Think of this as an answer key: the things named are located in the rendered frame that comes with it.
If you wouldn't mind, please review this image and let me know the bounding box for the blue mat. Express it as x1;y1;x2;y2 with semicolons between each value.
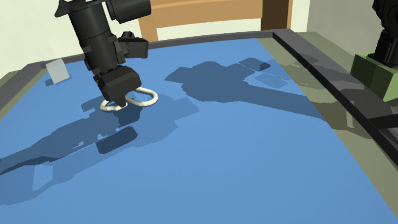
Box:
0;38;398;224

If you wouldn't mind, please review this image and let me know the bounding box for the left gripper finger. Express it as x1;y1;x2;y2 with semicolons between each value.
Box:
93;75;99;83
113;94;126;108

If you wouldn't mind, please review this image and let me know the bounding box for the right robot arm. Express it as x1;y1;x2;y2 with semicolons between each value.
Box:
368;0;398;68

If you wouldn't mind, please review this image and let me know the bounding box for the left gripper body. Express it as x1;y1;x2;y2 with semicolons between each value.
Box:
79;28;142;101

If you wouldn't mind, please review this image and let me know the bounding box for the white rope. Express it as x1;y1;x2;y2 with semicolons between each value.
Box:
100;87;158;111

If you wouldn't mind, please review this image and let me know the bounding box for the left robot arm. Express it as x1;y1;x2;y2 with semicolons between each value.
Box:
55;0;152;65

